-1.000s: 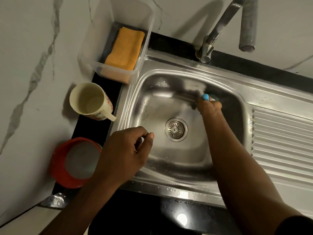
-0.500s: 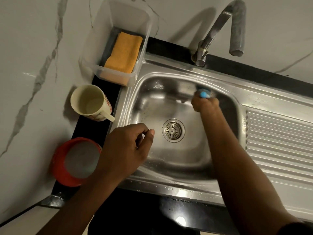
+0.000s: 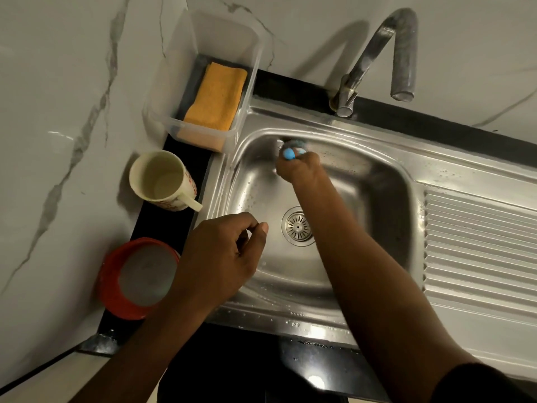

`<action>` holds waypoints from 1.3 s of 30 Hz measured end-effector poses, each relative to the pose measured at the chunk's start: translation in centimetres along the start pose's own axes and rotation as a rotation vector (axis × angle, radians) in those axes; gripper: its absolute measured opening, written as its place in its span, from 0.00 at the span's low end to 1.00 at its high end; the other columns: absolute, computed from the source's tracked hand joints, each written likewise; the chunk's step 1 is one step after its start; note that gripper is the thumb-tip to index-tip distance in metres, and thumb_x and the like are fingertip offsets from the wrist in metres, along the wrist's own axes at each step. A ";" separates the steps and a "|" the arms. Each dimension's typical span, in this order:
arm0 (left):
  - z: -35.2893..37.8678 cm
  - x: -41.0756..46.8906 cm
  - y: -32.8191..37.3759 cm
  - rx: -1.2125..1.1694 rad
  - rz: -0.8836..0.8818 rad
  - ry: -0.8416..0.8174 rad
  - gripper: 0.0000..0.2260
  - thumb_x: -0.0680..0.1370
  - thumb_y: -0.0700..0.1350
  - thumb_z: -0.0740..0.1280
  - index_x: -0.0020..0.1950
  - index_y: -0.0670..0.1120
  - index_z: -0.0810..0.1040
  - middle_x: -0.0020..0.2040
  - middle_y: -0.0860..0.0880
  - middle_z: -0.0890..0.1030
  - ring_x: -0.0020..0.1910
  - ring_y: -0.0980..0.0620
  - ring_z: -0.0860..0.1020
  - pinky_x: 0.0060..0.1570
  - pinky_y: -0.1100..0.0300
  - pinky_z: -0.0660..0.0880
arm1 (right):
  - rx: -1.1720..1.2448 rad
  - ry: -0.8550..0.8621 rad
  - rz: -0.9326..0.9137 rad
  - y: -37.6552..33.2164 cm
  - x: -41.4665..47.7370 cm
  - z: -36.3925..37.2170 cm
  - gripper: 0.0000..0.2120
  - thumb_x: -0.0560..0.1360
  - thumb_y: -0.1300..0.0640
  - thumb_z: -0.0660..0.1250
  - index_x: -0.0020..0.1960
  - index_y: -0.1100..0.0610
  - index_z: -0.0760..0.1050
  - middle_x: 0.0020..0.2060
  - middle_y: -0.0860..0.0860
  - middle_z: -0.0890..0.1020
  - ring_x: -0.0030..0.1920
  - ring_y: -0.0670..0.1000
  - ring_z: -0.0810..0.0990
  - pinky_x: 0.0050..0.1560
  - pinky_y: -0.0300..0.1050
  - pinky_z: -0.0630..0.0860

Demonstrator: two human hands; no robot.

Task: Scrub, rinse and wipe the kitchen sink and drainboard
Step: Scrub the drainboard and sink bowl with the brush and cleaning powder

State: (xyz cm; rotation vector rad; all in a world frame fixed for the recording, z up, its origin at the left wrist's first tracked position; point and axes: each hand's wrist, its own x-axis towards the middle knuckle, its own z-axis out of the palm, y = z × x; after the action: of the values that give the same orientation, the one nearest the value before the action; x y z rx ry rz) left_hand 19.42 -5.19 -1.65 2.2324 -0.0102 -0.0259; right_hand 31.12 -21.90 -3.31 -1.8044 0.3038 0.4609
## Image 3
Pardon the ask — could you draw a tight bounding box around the person's left hand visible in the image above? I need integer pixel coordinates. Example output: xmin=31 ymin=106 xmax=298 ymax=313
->
xmin=171 ymin=212 xmax=269 ymax=317

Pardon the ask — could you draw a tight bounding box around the blue brush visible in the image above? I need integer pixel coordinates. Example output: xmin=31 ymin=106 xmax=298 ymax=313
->
xmin=279 ymin=139 xmax=308 ymax=161

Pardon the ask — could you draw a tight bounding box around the person's right forearm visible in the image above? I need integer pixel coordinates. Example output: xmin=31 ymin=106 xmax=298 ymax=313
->
xmin=291 ymin=176 xmax=477 ymax=403

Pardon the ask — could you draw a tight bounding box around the person's black clothing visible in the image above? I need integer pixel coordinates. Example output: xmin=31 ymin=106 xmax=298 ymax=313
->
xmin=430 ymin=363 xmax=537 ymax=403

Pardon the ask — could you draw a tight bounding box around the cream floral mug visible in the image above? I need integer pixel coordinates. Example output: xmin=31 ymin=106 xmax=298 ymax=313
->
xmin=129 ymin=150 xmax=204 ymax=213

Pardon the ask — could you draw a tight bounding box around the stainless steel sink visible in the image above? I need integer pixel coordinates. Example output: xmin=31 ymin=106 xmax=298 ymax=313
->
xmin=195 ymin=96 xmax=537 ymax=381

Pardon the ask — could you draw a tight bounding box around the person's right hand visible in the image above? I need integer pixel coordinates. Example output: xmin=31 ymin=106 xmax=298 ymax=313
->
xmin=275 ymin=149 xmax=330 ymax=188

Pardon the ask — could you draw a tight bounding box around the person's left forearm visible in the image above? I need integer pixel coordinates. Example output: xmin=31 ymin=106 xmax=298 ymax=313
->
xmin=69 ymin=296 xmax=210 ymax=403

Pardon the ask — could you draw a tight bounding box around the chrome faucet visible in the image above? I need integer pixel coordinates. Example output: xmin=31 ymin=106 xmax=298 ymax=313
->
xmin=329 ymin=8 xmax=419 ymax=118

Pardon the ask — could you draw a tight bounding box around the clear plastic container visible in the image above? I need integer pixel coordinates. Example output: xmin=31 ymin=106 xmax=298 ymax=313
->
xmin=142 ymin=9 xmax=264 ymax=154

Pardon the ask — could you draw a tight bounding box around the round metal drain strainer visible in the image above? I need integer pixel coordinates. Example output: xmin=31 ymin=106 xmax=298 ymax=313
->
xmin=281 ymin=206 xmax=315 ymax=247

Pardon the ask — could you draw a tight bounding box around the orange sponge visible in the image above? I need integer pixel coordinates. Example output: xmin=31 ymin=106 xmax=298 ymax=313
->
xmin=183 ymin=62 xmax=248 ymax=132

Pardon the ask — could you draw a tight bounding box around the red round soap tub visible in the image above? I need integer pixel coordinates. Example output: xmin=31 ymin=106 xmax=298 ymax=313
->
xmin=97 ymin=237 xmax=181 ymax=321

